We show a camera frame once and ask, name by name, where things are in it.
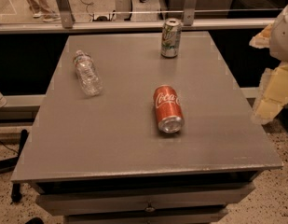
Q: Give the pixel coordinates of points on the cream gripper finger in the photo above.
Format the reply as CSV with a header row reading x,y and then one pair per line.
x,y
261,40
272,94

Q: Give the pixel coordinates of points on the red coke can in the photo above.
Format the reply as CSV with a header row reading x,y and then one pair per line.
x,y
168,109

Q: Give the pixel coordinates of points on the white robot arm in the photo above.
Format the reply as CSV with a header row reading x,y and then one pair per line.
x,y
278,43

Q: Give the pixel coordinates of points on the green white soda can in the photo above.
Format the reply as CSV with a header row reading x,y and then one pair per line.
x,y
171,35

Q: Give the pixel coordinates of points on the metal drawer knob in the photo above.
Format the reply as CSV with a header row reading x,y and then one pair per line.
x,y
150,209

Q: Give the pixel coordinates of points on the clear plastic water bottle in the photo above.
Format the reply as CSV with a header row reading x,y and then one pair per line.
x,y
87,74

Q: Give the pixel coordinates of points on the grey drawer cabinet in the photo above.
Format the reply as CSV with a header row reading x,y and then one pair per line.
x,y
102,159

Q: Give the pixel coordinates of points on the grey metal railing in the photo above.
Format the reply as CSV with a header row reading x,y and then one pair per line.
x,y
86,16

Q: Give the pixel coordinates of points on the person legs in background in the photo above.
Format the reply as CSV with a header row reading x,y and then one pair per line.
x,y
41,9

